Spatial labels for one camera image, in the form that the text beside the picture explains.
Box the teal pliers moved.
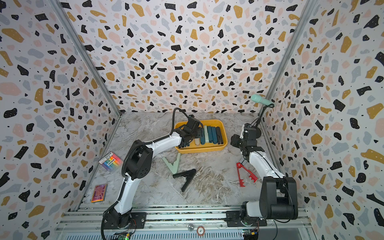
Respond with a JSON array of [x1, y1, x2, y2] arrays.
[[207, 126, 213, 143], [211, 127, 218, 144]]

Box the pink card pack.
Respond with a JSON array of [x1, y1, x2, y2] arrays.
[[91, 184, 108, 203]]

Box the beige pliers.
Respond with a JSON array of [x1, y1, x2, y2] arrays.
[[194, 138, 201, 146]]

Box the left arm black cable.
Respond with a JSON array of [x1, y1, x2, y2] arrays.
[[100, 107, 193, 240]]

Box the open black pliers centre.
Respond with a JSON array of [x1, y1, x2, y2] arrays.
[[173, 169, 197, 193]]

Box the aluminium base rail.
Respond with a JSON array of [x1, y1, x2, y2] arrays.
[[53, 205, 316, 240]]

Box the light green pliers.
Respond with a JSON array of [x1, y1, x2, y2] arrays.
[[162, 153, 181, 175], [204, 126, 210, 143]]

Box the yellow storage box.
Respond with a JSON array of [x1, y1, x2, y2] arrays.
[[175, 119, 228, 154]]

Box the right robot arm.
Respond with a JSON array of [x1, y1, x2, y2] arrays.
[[231, 124, 299, 224]]

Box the red pruning pliers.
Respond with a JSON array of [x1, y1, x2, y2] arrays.
[[236, 161, 258, 188]]

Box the highlighter pen pack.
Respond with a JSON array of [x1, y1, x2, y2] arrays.
[[99, 152, 123, 173]]

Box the open light green pliers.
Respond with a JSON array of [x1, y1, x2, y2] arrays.
[[162, 153, 181, 175]]

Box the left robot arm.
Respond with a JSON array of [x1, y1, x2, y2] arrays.
[[101, 115, 204, 229]]

